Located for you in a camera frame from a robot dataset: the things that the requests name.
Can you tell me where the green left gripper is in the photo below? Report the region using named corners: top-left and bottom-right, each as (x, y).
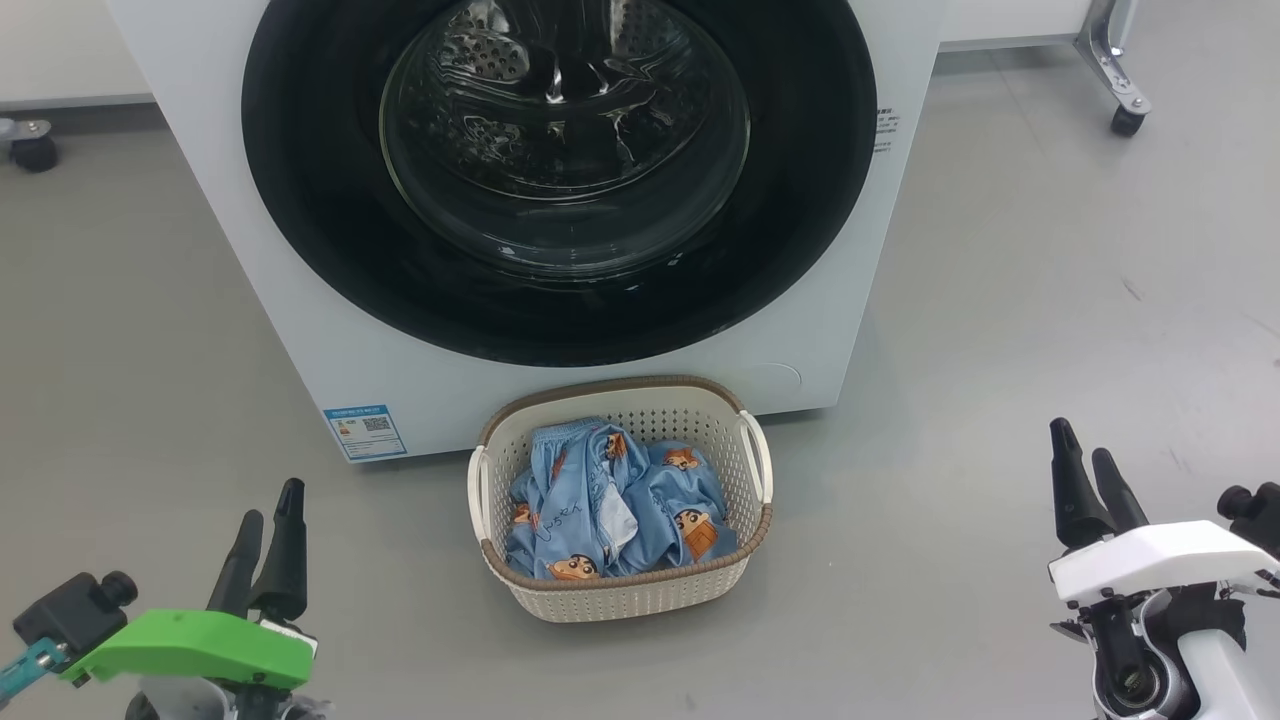
top-left (62, 478), bottom-right (319, 691)

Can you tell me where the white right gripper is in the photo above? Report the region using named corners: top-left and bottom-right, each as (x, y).
top-left (1048, 418), bottom-right (1280, 605)

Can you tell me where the blue cartoon print garment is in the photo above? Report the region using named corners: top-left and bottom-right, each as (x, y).
top-left (605, 440), bottom-right (739, 576)
top-left (505, 418), bottom-right (641, 582)

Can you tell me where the black round glass washer door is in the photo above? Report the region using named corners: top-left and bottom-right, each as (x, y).
top-left (241, 0), bottom-right (878, 367)

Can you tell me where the white front-load washing machine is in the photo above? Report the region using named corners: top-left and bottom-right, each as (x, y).
top-left (105, 0), bottom-right (946, 464)

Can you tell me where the blue energy label sticker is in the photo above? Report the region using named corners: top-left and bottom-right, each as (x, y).
top-left (323, 404), bottom-right (408, 463)

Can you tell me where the cream perforated laundry basket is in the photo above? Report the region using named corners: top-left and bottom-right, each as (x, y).
top-left (467, 375), bottom-right (774, 623)

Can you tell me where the grey metal leg with caster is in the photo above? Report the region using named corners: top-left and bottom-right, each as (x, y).
top-left (0, 118), bottom-right (59, 174)
top-left (1075, 0), bottom-right (1153, 138)

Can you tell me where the white partition panel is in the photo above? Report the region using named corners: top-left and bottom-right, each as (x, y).
top-left (938, 0), bottom-right (1101, 53)
top-left (0, 0), bottom-right (154, 110)

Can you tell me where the teal left camera cable connector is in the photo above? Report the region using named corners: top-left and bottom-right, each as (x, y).
top-left (0, 638), bottom-right (69, 703)

